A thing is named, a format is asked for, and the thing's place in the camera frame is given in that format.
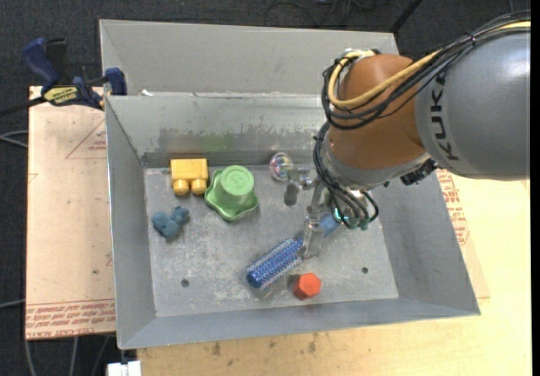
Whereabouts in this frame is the red hexagonal block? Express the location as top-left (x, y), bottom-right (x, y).
top-left (291, 272), bottom-right (323, 302)

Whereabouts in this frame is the grey metal bin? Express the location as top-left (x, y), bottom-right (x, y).
top-left (99, 19), bottom-right (482, 351)

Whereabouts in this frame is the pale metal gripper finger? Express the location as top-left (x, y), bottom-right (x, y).
top-left (283, 167), bottom-right (316, 207)
top-left (301, 216), bottom-right (326, 260)

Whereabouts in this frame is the blue spiky roller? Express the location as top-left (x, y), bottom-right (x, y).
top-left (246, 236), bottom-right (305, 289)

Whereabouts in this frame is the blue toy animal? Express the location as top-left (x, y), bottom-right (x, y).
top-left (151, 205), bottom-right (192, 239)

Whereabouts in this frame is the green plastic cup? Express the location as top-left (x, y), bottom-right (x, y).
top-left (203, 164), bottom-right (260, 223)

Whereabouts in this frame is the clear glass ball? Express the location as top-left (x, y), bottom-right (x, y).
top-left (269, 152), bottom-right (294, 182)

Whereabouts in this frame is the yellow toy block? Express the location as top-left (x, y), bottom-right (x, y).
top-left (169, 158), bottom-right (210, 197)

